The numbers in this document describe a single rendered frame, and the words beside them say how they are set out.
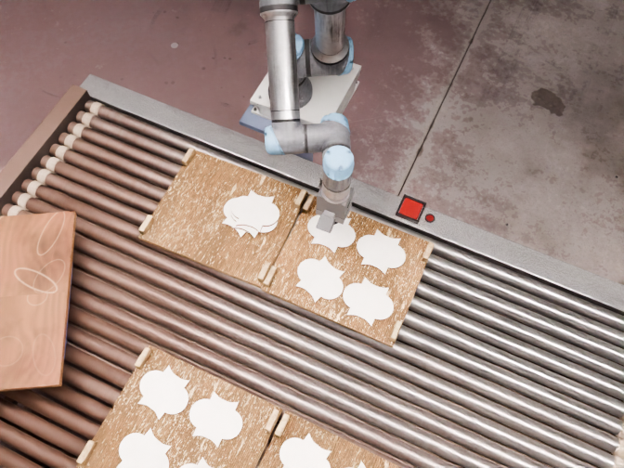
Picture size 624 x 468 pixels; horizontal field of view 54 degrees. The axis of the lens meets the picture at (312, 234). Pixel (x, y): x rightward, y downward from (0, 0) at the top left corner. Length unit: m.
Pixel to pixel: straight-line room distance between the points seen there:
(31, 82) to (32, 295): 2.06
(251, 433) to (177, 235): 0.62
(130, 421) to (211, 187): 0.73
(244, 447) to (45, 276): 0.71
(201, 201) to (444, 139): 1.68
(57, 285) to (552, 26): 3.10
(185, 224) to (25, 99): 1.89
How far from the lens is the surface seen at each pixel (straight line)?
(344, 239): 1.85
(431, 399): 1.75
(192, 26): 3.75
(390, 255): 1.84
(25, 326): 1.79
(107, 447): 1.75
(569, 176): 3.36
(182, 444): 1.71
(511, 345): 1.86
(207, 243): 1.87
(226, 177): 1.98
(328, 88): 2.16
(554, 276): 1.98
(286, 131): 1.59
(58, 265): 1.83
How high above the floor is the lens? 2.60
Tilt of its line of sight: 63 degrees down
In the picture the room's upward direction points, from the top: 2 degrees clockwise
